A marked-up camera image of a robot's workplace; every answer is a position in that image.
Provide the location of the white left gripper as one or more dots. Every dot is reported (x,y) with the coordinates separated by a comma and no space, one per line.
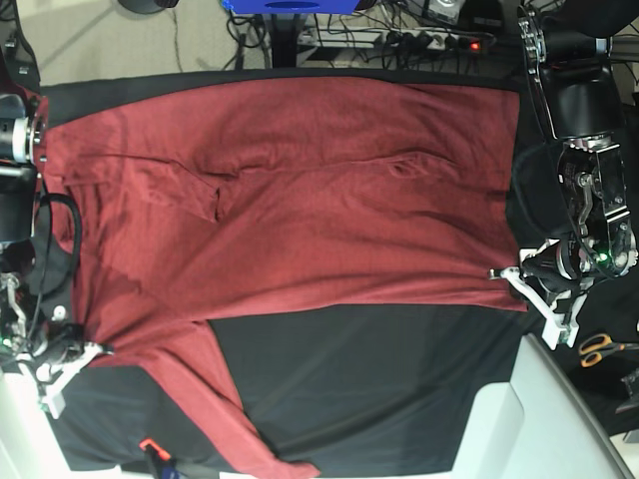
(550,279)

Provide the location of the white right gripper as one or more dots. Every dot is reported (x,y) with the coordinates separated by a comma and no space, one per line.
(57,352)

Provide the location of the maroon long-sleeve T-shirt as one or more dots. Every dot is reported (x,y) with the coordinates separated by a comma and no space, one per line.
(279,195)

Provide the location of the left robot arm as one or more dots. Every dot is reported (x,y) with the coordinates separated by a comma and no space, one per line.
(567,54)

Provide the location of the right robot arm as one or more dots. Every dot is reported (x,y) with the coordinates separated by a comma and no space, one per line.
(24,194)

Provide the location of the white foam block left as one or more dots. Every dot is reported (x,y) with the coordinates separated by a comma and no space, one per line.
(29,449)

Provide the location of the black metal tool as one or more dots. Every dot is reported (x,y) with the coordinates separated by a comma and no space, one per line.
(630,382)

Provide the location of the orange black clamp bottom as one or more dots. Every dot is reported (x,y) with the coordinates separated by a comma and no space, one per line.
(161,463)

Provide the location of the black table cloth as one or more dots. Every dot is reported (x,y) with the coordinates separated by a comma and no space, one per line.
(351,389)

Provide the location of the white power strip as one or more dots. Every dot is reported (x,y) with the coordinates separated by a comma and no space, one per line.
(368,37)

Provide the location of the black round base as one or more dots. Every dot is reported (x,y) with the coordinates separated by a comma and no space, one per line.
(148,7)

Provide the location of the blue plastic bin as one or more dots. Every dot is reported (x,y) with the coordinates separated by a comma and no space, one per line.
(244,7)

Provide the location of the yellow-handled scissors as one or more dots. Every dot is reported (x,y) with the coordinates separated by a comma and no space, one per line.
(600,346)

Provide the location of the black stand post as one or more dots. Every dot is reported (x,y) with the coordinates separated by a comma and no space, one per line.
(284,31)

